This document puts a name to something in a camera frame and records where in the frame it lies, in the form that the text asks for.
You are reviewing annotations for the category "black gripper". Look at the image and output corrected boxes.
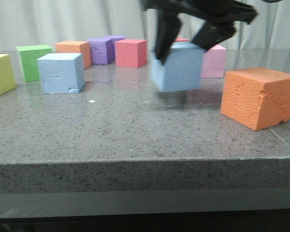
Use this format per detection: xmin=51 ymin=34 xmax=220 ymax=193
xmin=140 ymin=0 xmax=258 ymax=64

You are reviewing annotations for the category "light blue foam cube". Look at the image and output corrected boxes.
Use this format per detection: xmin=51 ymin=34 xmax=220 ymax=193
xmin=151 ymin=42 xmax=204 ymax=92
xmin=37 ymin=53 xmax=85 ymax=94

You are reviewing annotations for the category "smooth red foam cube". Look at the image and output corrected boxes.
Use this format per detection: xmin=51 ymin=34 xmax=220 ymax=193
xmin=174 ymin=37 xmax=189 ymax=43

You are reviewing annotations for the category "pink foam cube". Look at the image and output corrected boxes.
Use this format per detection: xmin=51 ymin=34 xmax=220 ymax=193
xmin=201 ymin=44 xmax=227 ymax=78

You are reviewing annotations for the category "textured red foam cube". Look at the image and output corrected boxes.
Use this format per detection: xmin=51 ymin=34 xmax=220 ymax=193
xmin=115 ymin=39 xmax=147 ymax=68

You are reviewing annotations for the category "rear purple foam cube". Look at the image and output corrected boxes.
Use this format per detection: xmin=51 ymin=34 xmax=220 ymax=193
xmin=103 ymin=35 xmax=126 ymax=60

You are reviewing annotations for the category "purple foam cube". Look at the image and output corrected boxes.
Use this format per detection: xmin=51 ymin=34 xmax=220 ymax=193
xmin=103 ymin=35 xmax=126 ymax=60
xmin=87 ymin=38 xmax=114 ymax=65

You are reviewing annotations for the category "front purple foam cube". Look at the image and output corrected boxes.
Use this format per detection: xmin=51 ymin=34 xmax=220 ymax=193
xmin=87 ymin=38 xmax=114 ymax=65

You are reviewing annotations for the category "large front orange foam cube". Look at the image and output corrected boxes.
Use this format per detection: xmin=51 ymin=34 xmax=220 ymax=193
xmin=221 ymin=68 xmax=290 ymax=131

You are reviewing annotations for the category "rear orange foam cube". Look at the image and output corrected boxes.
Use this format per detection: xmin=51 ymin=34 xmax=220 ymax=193
xmin=55 ymin=41 xmax=92 ymax=69

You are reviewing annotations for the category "green foam cube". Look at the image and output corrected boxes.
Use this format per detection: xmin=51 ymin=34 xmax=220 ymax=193
xmin=17 ymin=44 xmax=52 ymax=82

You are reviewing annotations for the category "yellow-green foam cube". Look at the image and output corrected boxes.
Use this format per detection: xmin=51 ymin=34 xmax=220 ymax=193
xmin=0 ymin=54 xmax=16 ymax=95

